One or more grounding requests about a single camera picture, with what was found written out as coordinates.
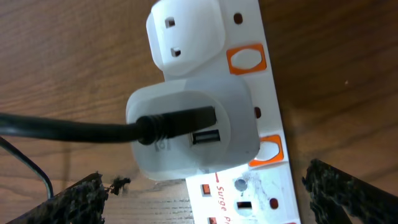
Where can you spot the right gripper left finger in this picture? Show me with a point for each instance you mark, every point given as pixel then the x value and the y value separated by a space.
pixel 81 203

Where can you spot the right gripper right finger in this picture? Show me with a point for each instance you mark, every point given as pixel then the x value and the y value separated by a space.
pixel 336 196

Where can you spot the white power strip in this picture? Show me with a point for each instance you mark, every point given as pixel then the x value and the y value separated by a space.
pixel 215 52

